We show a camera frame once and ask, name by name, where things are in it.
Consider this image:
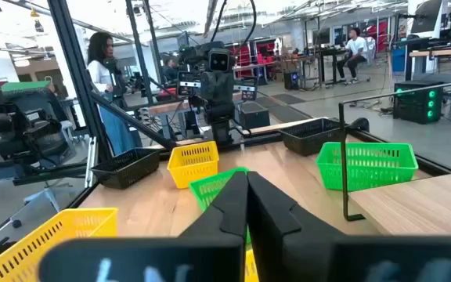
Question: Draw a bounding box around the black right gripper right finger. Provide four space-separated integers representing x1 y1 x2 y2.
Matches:
247 171 451 282

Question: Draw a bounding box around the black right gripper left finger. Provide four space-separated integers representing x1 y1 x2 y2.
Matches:
37 171 249 282

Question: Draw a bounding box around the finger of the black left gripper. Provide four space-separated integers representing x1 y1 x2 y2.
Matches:
177 70 203 97
234 77 258 102

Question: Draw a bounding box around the green plastic basket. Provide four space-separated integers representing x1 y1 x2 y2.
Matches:
314 141 420 193
188 166 251 244

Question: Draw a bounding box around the yellow plastic basket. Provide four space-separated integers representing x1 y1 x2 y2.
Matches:
0 207 260 282
166 140 221 190

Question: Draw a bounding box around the black plastic basket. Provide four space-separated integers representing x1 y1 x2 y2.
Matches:
91 147 161 190
278 117 346 157

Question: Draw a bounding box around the person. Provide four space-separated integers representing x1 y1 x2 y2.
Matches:
335 27 370 85
86 31 144 156
162 58 180 83

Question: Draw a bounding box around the black equipment case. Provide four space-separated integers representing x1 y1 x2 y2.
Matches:
239 101 272 130

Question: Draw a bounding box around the dark floor mat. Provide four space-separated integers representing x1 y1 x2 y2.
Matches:
254 92 312 123

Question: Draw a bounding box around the black computer with blue light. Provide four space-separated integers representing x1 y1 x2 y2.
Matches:
283 70 301 91

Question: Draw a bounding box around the black desk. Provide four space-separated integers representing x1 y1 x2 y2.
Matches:
317 46 348 86

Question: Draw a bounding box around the black computer with green lights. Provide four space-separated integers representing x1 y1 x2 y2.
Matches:
392 81 444 125

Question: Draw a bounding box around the black monitor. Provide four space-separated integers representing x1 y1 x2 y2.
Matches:
409 0 444 35

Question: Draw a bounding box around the wooden workbench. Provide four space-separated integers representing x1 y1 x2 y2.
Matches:
408 43 451 81

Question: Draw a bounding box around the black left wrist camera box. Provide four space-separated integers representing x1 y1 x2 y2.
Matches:
208 48 233 74

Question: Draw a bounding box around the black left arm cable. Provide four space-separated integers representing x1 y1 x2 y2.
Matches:
209 0 258 54

